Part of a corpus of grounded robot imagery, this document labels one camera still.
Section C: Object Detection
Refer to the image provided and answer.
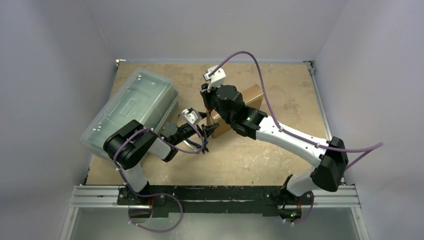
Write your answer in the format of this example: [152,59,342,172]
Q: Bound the brown cardboard express box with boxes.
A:
[211,84,264,139]

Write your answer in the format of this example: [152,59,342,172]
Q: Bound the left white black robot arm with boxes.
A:
[103,120,219,205]

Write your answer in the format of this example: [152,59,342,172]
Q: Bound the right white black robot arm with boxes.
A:
[200,83,349,204]

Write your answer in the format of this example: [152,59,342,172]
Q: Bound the clear plastic storage bin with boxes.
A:
[80,67,179,161]

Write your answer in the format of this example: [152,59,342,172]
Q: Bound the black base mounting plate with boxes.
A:
[117,185,313,220]

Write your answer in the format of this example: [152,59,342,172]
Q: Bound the blue handled pliers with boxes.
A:
[183,131,210,154]

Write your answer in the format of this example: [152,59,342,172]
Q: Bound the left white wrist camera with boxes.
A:
[181,108,203,126]

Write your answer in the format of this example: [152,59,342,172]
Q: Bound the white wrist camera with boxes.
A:
[203,65,227,92]
[181,108,203,126]

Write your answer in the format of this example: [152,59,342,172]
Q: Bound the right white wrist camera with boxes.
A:
[203,65,227,92]

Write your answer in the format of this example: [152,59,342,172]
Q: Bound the aluminium frame rail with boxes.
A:
[60,185,369,240]

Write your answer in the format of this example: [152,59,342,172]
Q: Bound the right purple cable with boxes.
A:
[208,50,384,226]

